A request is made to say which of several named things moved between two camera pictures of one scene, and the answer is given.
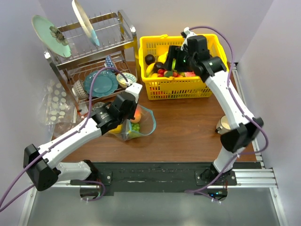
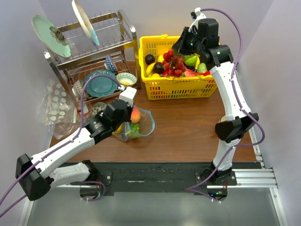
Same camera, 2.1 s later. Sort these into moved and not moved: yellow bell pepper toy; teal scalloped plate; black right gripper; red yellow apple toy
Moved: black right gripper
Not moved: teal scalloped plate; red yellow apple toy; yellow bell pepper toy
